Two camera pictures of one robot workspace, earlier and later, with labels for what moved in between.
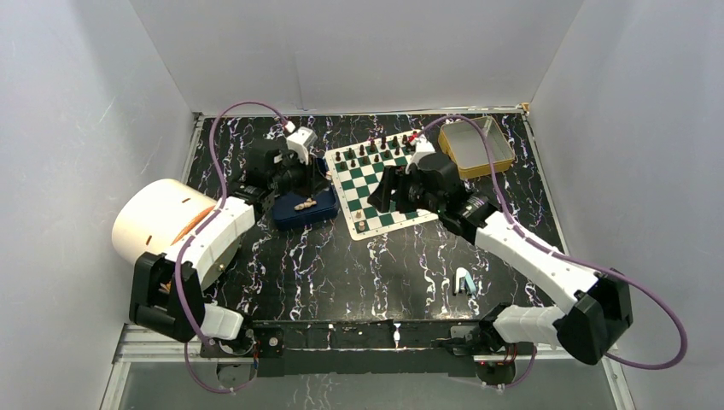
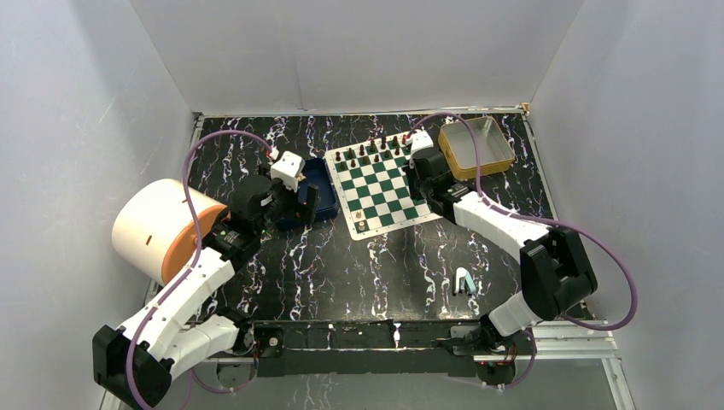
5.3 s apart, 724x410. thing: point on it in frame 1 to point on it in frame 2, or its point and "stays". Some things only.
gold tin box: x=464 y=144 stays
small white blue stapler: x=470 y=285 stays
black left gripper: x=308 y=172 to x=297 y=213
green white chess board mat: x=356 y=171 stays
